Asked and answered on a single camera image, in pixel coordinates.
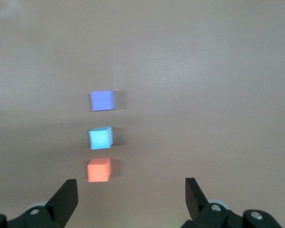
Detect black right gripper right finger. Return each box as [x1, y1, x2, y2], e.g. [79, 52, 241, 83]
[180, 177, 282, 228]

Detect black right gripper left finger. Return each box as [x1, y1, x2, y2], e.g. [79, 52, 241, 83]
[0, 179, 79, 228]

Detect light blue foam block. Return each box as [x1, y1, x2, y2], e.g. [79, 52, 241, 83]
[88, 126, 114, 151]

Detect orange foam block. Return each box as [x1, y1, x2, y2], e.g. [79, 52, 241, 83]
[87, 158, 112, 183]

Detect purple foam block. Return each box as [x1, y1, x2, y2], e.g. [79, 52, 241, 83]
[89, 90, 115, 112]

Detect brown table cover sheet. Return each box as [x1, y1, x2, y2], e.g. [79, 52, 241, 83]
[0, 0, 285, 228]

